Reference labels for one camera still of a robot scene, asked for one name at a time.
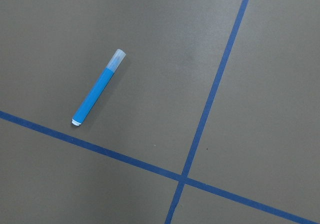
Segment blue marker pen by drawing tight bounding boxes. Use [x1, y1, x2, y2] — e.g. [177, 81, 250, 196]
[71, 49, 126, 127]

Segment brown paper table cover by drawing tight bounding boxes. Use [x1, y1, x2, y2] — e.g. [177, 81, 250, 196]
[0, 0, 320, 224]

